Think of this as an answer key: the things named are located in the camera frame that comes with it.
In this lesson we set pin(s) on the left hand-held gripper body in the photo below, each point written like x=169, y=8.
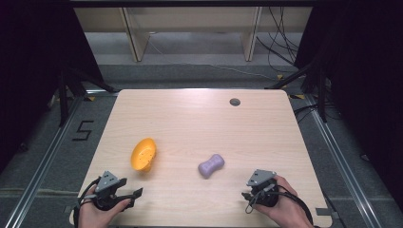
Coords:
x=107, y=185

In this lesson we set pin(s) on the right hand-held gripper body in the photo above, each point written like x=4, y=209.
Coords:
x=262, y=186

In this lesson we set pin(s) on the orange soap dish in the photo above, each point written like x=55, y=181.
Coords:
x=143, y=154

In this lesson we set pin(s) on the purple soap bar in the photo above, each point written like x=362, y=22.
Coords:
x=211, y=166

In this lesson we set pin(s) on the person's right hand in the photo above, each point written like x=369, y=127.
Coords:
x=285, y=209

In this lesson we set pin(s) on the person's left hand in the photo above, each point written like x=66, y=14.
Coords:
x=95, y=215

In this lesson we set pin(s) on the grey round table grommet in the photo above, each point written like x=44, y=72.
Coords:
x=234, y=102

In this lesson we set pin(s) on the black metal stand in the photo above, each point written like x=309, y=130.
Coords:
x=68, y=91
x=316, y=79

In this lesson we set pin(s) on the dark curtain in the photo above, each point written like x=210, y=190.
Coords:
x=367, y=79
x=34, y=63

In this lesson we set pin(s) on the beige wooden desk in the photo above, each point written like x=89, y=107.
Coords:
x=190, y=19

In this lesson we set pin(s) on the grey table bracket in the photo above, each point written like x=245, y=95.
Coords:
x=324, y=211

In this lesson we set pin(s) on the metal floor rail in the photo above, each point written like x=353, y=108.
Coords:
x=41, y=164
x=342, y=164

